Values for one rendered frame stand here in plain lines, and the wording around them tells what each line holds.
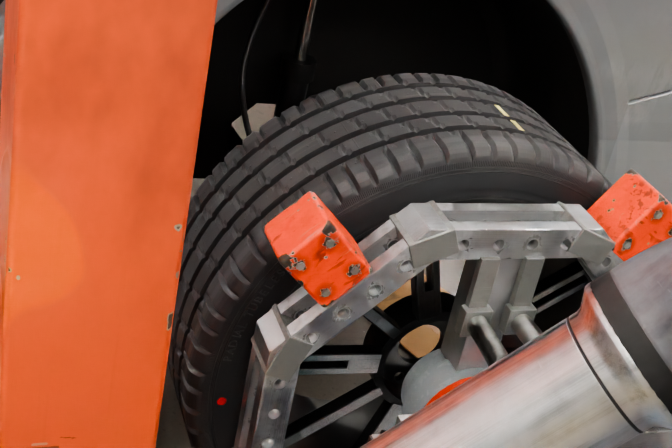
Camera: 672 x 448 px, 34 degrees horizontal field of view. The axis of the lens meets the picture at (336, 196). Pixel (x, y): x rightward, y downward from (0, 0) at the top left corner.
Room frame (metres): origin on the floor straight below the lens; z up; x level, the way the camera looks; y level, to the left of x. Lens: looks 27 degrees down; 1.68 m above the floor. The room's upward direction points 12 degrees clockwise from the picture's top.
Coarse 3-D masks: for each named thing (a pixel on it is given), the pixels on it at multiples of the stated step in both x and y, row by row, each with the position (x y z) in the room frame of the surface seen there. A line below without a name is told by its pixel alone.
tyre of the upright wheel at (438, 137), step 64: (320, 128) 1.22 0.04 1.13; (384, 128) 1.19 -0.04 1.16; (448, 128) 1.20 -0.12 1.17; (512, 128) 1.23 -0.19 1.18; (256, 192) 1.15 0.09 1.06; (320, 192) 1.10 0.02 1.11; (384, 192) 1.11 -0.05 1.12; (448, 192) 1.14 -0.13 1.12; (512, 192) 1.17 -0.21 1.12; (576, 192) 1.21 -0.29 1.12; (192, 256) 1.15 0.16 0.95; (256, 256) 1.06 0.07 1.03; (192, 320) 1.08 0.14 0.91; (256, 320) 1.06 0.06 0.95; (192, 384) 1.04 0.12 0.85
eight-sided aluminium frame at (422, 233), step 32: (384, 224) 1.08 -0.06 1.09; (416, 224) 1.06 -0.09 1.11; (448, 224) 1.06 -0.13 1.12; (480, 224) 1.08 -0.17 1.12; (512, 224) 1.09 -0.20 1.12; (544, 224) 1.11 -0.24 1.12; (576, 224) 1.13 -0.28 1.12; (384, 256) 1.03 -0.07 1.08; (416, 256) 1.03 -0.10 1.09; (448, 256) 1.05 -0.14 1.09; (480, 256) 1.07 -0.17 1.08; (512, 256) 1.08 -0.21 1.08; (544, 256) 1.10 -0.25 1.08; (576, 256) 1.12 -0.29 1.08; (608, 256) 1.14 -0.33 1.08; (352, 288) 1.01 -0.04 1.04; (384, 288) 1.02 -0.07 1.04; (288, 320) 1.02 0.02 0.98; (320, 320) 1.00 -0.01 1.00; (352, 320) 1.01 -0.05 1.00; (256, 352) 1.01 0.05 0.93; (288, 352) 0.98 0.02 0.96; (256, 384) 1.02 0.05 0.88; (288, 384) 0.99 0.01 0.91; (256, 416) 0.98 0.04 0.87; (288, 416) 0.99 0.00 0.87
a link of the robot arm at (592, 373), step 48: (624, 288) 0.51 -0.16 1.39; (576, 336) 0.51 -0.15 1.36; (624, 336) 0.49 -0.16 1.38; (480, 384) 0.51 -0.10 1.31; (528, 384) 0.49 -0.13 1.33; (576, 384) 0.48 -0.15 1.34; (624, 384) 0.48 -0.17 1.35; (384, 432) 0.52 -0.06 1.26; (432, 432) 0.49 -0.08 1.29; (480, 432) 0.48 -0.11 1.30; (528, 432) 0.48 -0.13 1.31; (576, 432) 0.48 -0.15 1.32; (624, 432) 0.48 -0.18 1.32
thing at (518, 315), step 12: (528, 264) 1.09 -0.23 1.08; (540, 264) 1.09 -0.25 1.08; (528, 276) 1.09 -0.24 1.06; (516, 288) 1.09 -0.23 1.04; (528, 288) 1.09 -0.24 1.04; (516, 300) 1.09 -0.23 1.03; (528, 300) 1.09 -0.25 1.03; (504, 312) 1.09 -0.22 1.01; (516, 312) 1.08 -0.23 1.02; (528, 312) 1.09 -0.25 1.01; (504, 324) 1.08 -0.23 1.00; (516, 324) 1.07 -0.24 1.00; (528, 324) 1.06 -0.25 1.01; (528, 336) 1.05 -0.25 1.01
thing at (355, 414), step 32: (416, 288) 1.16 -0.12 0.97; (544, 288) 1.24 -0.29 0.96; (576, 288) 1.25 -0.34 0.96; (384, 320) 1.15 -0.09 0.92; (416, 320) 1.17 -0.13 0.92; (448, 320) 1.18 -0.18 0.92; (544, 320) 1.37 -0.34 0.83; (320, 352) 1.12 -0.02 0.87; (352, 352) 1.14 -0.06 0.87; (384, 352) 1.15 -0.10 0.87; (384, 384) 1.16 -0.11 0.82; (320, 416) 1.13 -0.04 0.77; (352, 416) 1.33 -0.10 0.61; (384, 416) 1.16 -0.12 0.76
